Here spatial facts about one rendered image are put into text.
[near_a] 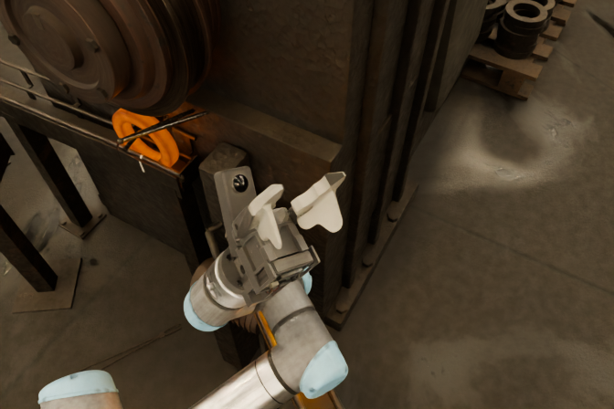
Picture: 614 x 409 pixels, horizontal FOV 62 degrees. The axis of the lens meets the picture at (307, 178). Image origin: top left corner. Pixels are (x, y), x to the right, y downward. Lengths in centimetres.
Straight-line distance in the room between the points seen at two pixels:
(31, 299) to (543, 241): 188
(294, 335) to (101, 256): 140
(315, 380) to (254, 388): 9
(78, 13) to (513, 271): 166
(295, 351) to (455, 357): 113
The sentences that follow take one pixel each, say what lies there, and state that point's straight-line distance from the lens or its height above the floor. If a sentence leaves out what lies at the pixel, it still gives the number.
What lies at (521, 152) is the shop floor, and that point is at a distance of 243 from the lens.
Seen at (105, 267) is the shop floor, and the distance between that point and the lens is 205.
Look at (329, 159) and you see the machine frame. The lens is 107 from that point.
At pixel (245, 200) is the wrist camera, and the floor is 114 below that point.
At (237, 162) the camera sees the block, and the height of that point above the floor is 80.
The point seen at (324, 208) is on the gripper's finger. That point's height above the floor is 118.
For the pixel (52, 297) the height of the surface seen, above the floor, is 1.
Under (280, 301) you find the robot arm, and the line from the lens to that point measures 79.
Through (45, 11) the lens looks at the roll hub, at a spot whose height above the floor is 118.
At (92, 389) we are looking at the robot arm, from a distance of 97.
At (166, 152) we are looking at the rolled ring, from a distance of 127.
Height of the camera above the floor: 168
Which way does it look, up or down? 51 degrees down
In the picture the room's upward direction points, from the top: straight up
